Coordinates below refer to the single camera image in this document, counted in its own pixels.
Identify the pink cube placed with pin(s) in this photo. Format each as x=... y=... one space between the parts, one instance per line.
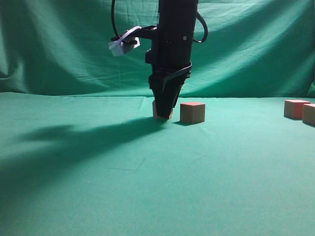
x=155 y=115
x=192 y=112

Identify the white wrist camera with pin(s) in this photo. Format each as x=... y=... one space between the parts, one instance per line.
x=125 y=43

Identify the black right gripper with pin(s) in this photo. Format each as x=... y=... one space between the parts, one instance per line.
x=170 y=62

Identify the pink cube at right edge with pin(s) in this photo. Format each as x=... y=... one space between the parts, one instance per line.
x=308 y=116

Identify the pink cube far column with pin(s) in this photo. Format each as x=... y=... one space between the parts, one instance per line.
x=293 y=108

